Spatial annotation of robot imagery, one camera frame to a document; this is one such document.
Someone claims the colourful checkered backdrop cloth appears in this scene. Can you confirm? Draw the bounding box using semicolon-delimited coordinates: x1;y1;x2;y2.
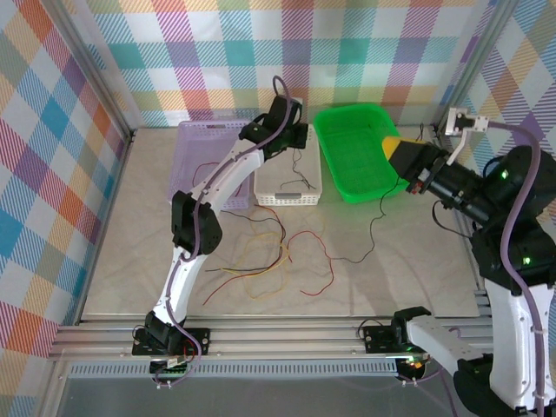
0;0;556;417

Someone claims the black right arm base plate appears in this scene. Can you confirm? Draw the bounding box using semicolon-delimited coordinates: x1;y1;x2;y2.
362;323;409;355

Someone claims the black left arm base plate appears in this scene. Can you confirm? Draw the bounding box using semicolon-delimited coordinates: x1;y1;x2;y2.
132;328;211;358

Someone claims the circuit board green connector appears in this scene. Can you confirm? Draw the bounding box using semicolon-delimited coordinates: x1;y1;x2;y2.
149;354;195;378

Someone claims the aluminium frame post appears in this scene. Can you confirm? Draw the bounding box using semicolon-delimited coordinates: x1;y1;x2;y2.
434;0;522;138
43;0;139;142

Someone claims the white perforated plastic basket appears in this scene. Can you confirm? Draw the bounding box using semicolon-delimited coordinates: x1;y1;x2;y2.
254;124;324;208

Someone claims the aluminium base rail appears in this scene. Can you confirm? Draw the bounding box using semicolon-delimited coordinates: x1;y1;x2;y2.
47;319;496;361

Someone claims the circuit board orange connector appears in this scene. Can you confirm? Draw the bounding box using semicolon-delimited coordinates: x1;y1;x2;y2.
399;354;429;374

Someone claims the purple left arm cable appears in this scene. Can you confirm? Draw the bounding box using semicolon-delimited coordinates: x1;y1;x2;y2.
151;75;291;390

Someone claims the green plastic basket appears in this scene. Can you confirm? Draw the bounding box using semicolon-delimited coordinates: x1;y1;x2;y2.
313;103;412;204

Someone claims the aluminium side rail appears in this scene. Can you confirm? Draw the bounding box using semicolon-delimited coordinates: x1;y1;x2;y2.
451;208;496;322
73;128;138;327

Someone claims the grey slotted cable duct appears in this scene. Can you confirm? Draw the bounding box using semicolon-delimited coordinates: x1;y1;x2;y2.
67;362;400;379

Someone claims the purple perforated plastic basket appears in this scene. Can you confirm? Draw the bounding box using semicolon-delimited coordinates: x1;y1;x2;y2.
167;120;255;213

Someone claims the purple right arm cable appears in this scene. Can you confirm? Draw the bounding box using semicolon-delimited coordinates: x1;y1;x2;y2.
401;121;551;417

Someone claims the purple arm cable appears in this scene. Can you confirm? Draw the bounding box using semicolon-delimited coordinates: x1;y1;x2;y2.
401;121;551;417
151;75;291;390

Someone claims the black right gripper wire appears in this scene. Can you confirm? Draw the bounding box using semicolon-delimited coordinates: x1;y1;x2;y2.
431;201;475;239

